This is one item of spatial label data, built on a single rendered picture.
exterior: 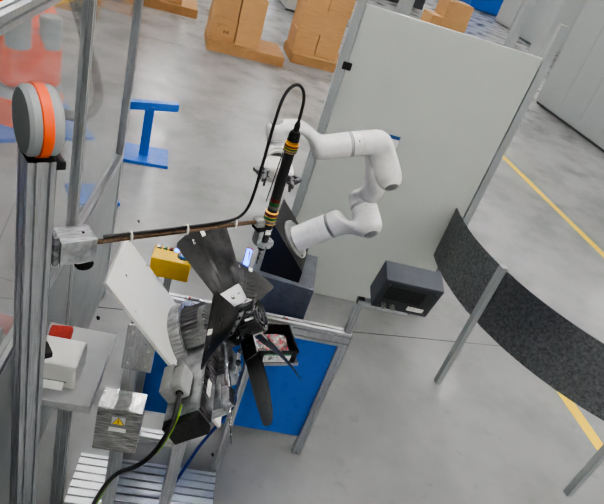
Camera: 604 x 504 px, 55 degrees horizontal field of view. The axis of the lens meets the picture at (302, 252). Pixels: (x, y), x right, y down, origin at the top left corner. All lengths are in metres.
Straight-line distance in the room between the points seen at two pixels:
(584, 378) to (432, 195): 1.45
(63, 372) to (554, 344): 2.51
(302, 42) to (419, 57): 6.50
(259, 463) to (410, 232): 1.89
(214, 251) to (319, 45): 8.31
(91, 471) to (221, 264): 1.30
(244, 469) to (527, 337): 1.72
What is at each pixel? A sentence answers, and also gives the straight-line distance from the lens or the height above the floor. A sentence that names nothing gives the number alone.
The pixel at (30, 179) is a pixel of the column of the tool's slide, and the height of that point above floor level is 1.76.
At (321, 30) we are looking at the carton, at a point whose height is 0.58.
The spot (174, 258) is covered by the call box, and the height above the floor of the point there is 1.07.
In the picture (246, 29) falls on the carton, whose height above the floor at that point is 0.40.
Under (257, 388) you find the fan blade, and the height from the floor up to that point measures 1.05.
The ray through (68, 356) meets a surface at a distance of 2.08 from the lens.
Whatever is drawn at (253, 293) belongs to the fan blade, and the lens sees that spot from 2.11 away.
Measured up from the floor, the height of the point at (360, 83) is 1.57.
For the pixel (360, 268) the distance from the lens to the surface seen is 4.19.
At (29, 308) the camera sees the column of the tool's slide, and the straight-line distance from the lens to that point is 1.64.
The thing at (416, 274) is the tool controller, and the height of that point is 1.24.
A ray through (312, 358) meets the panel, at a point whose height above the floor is 0.66.
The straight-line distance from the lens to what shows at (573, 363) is 3.48.
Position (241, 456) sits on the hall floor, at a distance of 3.12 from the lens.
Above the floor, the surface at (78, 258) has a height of 1.52.
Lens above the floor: 2.45
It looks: 31 degrees down
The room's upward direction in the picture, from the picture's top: 19 degrees clockwise
